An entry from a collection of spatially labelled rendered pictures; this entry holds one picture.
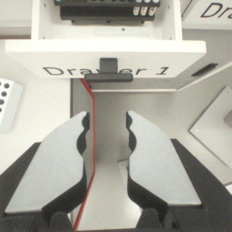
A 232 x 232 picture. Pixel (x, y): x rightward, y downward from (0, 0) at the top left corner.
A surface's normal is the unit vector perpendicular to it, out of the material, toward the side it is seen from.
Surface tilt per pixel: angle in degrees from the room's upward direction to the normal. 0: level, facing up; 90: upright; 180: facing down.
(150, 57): 90
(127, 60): 90
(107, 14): 0
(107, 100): 0
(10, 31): 90
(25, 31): 90
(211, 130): 2
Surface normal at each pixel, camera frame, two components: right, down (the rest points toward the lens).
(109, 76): 0.04, -0.07
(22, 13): 0.02, 1.00
